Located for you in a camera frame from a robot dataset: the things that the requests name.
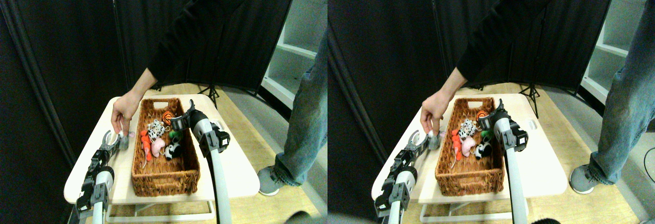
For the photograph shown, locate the white shelf unit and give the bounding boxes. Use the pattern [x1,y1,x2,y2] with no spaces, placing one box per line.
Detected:
[261,0,328,111]
[581,0,655,107]

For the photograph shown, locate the person's hand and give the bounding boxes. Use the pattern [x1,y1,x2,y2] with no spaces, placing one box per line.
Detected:
[111,90,144,136]
[421,90,454,136]

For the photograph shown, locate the pink plush toy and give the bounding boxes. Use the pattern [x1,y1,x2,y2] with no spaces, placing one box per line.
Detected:
[461,137,477,158]
[150,138,166,159]

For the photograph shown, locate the black spotted white cow toy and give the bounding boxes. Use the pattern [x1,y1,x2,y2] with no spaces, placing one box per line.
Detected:
[457,120,478,141]
[147,120,167,141]

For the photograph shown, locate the grey plush toy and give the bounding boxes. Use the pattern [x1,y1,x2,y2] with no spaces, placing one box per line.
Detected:
[119,131,137,151]
[427,130,443,151]

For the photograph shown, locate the black curtain stand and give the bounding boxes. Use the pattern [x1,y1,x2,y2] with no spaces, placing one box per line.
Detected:
[519,35,543,119]
[199,40,224,110]

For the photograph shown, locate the white table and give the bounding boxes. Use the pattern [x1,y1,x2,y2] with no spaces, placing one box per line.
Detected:
[372,94,567,222]
[64,94,260,222]

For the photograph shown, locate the black and white panda toy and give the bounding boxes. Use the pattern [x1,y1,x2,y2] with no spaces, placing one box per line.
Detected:
[164,141,183,162]
[473,141,493,162]

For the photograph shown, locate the orange plush toy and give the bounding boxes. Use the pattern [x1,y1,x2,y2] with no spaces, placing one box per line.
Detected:
[140,129,154,163]
[450,129,464,169]

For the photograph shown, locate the brown wicker basket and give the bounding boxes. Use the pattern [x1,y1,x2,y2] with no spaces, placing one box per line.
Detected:
[132,98,201,197]
[435,97,505,197]

